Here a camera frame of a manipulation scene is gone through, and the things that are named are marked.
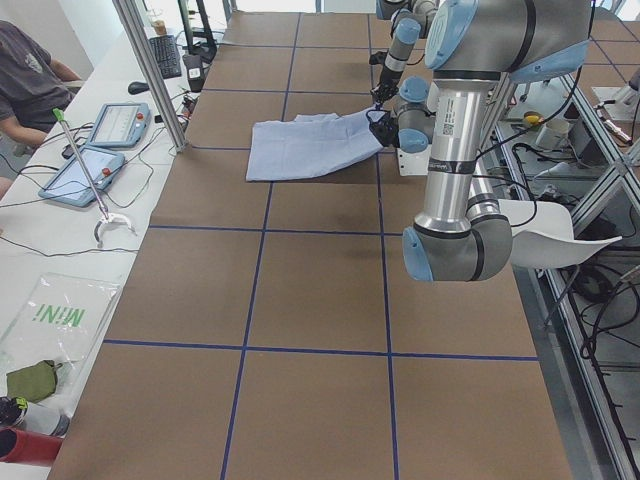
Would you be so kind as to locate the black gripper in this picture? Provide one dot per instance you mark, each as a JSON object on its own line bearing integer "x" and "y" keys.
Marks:
{"x": 386, "y": 133}
{"x": 385, "y": 81}

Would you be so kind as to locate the light blue striped shirt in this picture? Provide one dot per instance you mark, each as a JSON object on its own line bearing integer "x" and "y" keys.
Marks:
{"x": 309, "y": 146}

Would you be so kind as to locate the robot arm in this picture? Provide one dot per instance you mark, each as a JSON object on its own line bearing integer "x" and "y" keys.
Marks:
{"x": 410, "y": 21}
{"x": 443, "y": 62}

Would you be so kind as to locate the white plastic chair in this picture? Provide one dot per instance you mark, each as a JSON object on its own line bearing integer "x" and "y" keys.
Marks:
{"x": 547, "y": 241}

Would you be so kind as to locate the black power adapter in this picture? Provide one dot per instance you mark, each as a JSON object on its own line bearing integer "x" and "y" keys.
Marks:
{"x": 195, "y": 72}

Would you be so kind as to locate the black keyboard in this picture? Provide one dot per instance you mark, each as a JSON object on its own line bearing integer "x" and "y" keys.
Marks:
{"x": 166, "y": 55}

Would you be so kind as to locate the iced coffee cup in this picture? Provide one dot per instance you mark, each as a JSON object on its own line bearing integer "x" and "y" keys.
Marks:
{"x": 158, "y": 25}

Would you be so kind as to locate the black computer mouse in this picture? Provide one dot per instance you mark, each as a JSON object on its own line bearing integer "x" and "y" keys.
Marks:
{"x": 136, "y": 87}

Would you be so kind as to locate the upper blue teach pendant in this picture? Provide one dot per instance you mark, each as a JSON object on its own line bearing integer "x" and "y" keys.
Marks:
{"x": 119, "y": 125}

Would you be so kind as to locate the blue teach pendant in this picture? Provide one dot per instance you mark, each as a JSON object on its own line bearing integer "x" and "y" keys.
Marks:
{"x": 69, "y": 185}
{"x": 119, "y": 125}

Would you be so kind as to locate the reacher grabber tool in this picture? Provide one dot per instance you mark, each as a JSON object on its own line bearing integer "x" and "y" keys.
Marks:
{"x": 107, "y": 217}

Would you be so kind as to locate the lower blue teach pendant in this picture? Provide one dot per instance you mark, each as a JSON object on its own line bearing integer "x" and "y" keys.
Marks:
{"x": 69, "y": 185}

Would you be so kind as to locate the seated person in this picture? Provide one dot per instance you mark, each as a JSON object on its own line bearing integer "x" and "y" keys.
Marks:
{"x": 33, "y": 84}

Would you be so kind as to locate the clear plastic MiNi bag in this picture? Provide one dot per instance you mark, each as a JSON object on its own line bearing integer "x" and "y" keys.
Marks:
{"x": 60, "y": 321}

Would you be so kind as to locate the green cloth pouch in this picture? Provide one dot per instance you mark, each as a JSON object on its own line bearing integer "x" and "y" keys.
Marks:
{"x": 34, "y": 383}

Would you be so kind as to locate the grey water bottle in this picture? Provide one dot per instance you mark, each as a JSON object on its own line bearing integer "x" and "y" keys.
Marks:
{"x": 17, "y": 412}

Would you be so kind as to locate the red bottle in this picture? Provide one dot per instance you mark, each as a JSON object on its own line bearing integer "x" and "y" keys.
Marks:
{"x": 30, "y": 448}

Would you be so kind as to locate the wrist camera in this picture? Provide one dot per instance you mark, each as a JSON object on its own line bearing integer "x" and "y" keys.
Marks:
{"x": 377, "y": 58}

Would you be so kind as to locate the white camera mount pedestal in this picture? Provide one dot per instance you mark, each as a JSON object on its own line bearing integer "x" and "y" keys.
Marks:
{"x": 413, "y": 164}

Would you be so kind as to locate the aluminium frame post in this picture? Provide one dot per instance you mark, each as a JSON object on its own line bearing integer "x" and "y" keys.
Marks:
{"x": 132, "y": 23}

